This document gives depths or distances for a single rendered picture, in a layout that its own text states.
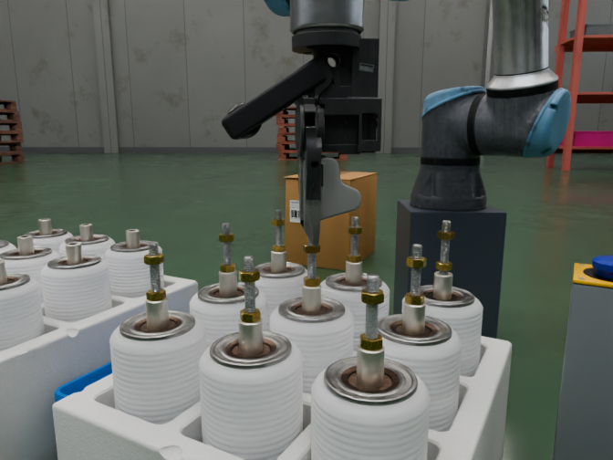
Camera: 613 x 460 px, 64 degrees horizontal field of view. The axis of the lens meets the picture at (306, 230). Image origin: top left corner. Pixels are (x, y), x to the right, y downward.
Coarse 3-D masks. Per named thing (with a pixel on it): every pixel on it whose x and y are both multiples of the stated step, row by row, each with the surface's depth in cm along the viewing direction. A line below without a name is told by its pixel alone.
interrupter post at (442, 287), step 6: (438, 276) 59; (444, 276) 59; (450, 276) 59; (438, 282) 59; (444, 282) 59; (450, 282) 59; (438, 288) 59; (444, 288) 59; (450, 288) 59; (438, 294) 59; (444, 294) 59; (450, 294) 59
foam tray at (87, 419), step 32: (480, 352) 64; (96, 384) 54; (480, 384) 54; (64, 416) 49; (96, 416) 48; (128, 416) 48; (192, 416) 48; (480, 416) 48; (64, 448) 50; (96, 448) 47; (128, 448) 45; (160, 448) 43; (192, 448) 43; (288, 448) 43; (448, 448) 43; (480, 448) 46
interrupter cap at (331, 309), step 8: (280, 304) 57; (288, 304) 57; (296, 304) 57; (328, 304) 57; (336, 304) 57; (280, 312) 54; (288, 312) 54; (296, 312) 55; (320, 312) 55; (328, 312) 55; (336, 312) 54; (344, 312) 55; (296, 320) 52; (304, 320) 52; (312, 320) 52; (320, 320) 52; (328, 320) 53
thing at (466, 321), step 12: (432, 312) 57; (444, 312) 56; (456, 312) 56; (468, 312) 56; (480, 312) 57; (456, 324) 56; (468, 324) 57; (480, 324) 58; (468, 336) 57; (480, 336) 59; (468, 348) 57; (468, 360) 57; (468, 372) 58
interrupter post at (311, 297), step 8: (304, 288) 55; (312, 288) 54; (320, 288) 55; (304, 296) 55; (312, 296) 54; (320, 296) 55; (304, 304) 55; (312, 304) 55; (320, 304) 55; (304, 312) 55; (312, 312) 55
